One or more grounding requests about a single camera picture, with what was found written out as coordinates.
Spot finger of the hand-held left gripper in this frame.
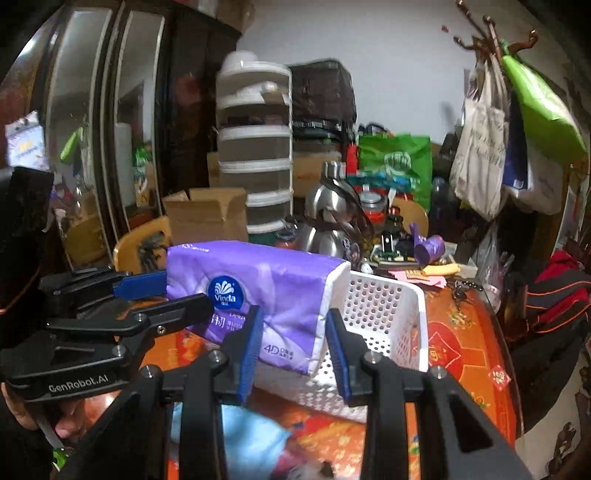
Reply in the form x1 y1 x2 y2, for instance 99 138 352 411
39 268 169 302
45 292 214 352

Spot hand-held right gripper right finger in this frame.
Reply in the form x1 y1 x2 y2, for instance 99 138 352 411
324 307 534 480

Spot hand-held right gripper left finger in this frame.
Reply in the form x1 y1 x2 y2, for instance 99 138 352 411
55 305 265 480

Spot white perforated plastic basket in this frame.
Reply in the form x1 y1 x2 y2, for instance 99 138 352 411
252 270 430 425

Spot light blue plush toy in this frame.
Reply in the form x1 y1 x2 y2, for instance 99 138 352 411
172 401 293 480

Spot purple tissue pack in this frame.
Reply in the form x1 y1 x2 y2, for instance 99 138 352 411
165 240 352 377

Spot person's left hand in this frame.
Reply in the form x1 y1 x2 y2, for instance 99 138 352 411
2 384 94 440

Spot open cardboard box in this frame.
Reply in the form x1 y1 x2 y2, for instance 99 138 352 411
161 187 250 246

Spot pink paper sheets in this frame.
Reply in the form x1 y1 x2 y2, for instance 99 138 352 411
388 269 447 289

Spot stainless steel kettle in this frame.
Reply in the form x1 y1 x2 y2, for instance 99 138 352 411
305 161 366 223
291 217 362 269

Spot yellow cloth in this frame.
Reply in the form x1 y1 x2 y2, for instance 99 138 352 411
421 261 461 278

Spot bunch of keys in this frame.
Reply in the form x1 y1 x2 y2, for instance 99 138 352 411
451 278 484 311

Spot purple plastic cup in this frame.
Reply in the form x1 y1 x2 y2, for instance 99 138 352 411
410 223 447 267

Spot dark mirrored wardrobe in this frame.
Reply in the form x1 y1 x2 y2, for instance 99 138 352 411
0 0 242 274

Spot white tiered drawer tower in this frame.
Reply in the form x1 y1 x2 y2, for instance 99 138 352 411
216 51 295 237

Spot clear plastic bag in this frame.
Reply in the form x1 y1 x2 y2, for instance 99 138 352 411
475 225 509 302

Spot dark plastic bottle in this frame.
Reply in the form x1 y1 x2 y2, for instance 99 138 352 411
431 176 456 232

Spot brown cardboard carton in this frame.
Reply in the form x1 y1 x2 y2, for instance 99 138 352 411
293 150 347 198

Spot green shopping bag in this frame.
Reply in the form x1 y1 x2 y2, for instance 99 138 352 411
358 134 433 210

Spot red and black jacket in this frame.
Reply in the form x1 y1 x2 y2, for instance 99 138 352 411
526 251 591 334

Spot beige canvas tote bag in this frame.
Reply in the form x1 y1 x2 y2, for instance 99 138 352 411
449 60 509 221

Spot dark woven storage box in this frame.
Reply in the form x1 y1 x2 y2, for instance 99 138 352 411
288 60 357 139

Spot blue and white bag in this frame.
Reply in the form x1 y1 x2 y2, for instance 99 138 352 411
502 92 563 216

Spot bright green hanging bag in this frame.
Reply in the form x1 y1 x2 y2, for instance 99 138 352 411
501 41 588 165

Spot wooden coat rack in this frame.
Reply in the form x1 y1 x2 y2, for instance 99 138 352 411
452 0 539 63

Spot wall calendar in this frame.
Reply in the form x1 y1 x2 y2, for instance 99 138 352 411
4 110 50 168

